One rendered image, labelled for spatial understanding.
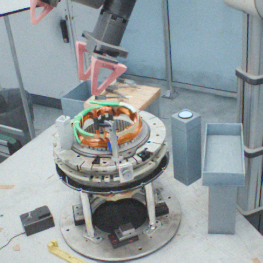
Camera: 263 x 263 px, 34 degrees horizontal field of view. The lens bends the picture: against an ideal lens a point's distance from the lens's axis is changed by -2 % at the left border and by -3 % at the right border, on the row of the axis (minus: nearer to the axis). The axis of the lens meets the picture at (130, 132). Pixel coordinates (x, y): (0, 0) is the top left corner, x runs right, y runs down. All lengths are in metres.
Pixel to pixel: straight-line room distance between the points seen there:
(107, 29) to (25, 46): 3.04
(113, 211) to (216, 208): 0.36
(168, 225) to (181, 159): 0.25
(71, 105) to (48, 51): 2.15
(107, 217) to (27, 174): 0.42
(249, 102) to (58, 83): 2.55
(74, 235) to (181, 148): 0.45
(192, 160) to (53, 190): 0.50
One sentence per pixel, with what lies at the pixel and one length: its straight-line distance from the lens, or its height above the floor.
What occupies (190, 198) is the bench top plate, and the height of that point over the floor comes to 0.78.
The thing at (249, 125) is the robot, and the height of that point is 1.01.
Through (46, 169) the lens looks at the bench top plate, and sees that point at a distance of 1.71.
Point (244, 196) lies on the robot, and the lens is 1.58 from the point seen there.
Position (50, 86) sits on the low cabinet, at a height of 0.23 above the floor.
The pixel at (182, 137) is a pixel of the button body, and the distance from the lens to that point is 1.43.
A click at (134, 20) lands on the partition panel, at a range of 3.82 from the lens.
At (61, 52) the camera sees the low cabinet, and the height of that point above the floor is 0.55.
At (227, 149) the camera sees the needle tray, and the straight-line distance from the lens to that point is 1.27.
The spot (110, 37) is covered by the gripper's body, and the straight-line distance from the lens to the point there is 0.83.
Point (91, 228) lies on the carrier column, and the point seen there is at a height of 0.85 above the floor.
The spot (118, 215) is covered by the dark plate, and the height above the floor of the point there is 0.78.
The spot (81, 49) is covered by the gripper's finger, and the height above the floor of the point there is 1.43.
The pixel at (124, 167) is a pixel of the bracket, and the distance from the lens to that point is 1.11.
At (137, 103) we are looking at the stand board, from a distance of 1.46.
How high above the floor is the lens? 1.72
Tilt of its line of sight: 31 degrees down
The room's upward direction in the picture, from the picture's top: 6 degrees counter-clockwise
